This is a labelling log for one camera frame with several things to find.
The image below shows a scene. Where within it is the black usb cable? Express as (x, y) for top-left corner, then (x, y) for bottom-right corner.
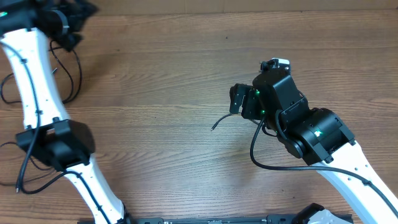
(210, 112), (261, 132)

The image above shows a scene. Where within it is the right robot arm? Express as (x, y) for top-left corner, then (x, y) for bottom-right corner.
(229, 58), (397, 223)

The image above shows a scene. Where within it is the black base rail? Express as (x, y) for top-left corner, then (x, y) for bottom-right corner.
(77, 203), (354, 224)

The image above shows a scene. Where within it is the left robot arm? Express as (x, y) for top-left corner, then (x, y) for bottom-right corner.
(1, 0), (131, 223)

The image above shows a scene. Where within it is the short black audio cable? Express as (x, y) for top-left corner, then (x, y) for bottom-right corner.
(0, 141), (68, 194)

